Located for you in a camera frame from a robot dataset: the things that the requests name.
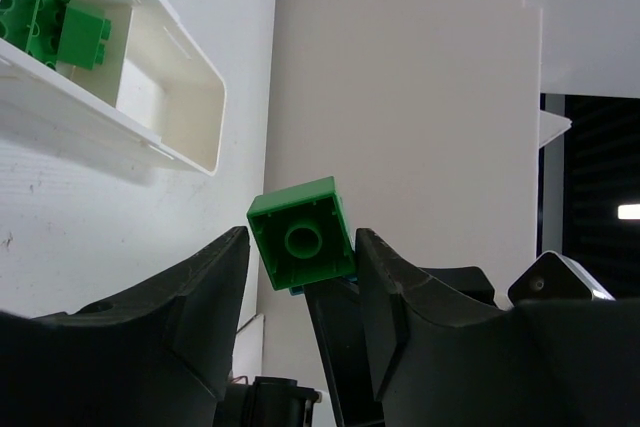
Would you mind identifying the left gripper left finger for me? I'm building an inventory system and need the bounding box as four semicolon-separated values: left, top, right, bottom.
1;226;250;426

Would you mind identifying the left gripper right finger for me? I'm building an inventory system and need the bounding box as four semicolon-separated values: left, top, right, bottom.
355;228;639;426

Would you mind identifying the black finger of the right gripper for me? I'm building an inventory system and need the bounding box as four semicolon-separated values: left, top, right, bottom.
304;278;385;426

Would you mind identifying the small green square lego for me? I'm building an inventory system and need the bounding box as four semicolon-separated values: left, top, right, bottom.
247;176;356;291

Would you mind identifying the green long lego brick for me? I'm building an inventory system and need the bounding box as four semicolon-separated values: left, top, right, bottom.
57;5;112;70

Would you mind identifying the white three-compartment tray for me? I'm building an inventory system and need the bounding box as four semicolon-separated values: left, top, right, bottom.
1;0;226;175

